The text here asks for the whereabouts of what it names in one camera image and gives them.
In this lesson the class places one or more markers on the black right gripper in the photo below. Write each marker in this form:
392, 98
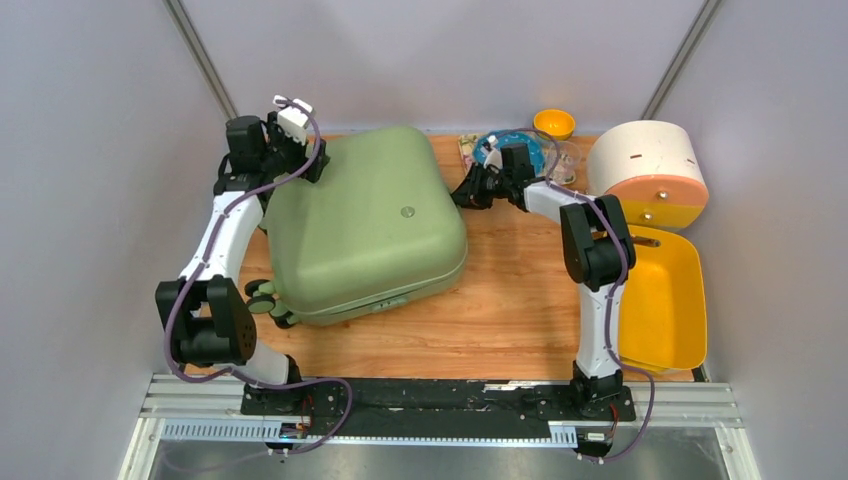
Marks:
472, 193

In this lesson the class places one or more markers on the aluminium frame rail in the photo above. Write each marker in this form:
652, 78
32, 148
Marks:
211, 412

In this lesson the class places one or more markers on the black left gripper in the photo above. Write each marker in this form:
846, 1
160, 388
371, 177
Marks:
274, 136

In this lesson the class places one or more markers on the green hard-shell suitcase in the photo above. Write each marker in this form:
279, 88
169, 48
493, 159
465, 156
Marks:
377, 230

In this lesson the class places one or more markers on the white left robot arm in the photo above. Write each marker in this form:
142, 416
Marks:
209, 330

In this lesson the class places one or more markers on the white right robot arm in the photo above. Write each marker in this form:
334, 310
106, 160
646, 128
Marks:
598, 256

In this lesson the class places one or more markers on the white and orange drawer cabinet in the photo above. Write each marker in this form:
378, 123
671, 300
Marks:
651, 167

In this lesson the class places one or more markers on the blue polka dot plate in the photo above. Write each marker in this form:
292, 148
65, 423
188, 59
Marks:
499, 138

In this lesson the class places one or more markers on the yellow plastic basin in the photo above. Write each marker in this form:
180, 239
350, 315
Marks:
663, 324

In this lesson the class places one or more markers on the small yellow bowl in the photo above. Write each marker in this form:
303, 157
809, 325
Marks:
555, 122

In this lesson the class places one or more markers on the clear drinking glass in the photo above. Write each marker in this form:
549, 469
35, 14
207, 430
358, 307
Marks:
561, 162

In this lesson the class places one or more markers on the floral placemat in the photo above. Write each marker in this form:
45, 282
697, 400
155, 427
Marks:
465, 146

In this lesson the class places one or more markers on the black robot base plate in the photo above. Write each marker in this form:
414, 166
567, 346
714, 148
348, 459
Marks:
434, 408

